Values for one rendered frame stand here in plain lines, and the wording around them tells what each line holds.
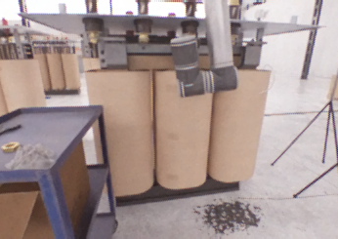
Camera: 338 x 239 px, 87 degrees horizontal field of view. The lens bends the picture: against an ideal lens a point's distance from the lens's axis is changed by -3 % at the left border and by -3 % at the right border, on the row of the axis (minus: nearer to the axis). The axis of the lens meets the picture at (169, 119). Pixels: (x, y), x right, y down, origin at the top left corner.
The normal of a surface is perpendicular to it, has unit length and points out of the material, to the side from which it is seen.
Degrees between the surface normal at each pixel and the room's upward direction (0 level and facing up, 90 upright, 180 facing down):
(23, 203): 26
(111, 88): 90
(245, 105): 90
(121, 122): 90
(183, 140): 90
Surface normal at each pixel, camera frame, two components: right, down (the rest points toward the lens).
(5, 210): 0.07, -0.72
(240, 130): 0.18, 0.31
